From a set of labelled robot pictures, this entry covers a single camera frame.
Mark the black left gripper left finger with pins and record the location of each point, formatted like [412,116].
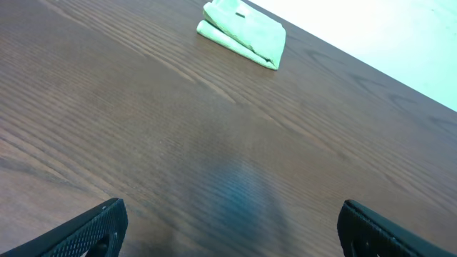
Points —
[99,231]

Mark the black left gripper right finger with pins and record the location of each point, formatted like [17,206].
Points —
[364,233]

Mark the folded green cloth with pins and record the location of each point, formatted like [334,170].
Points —
[244,30]

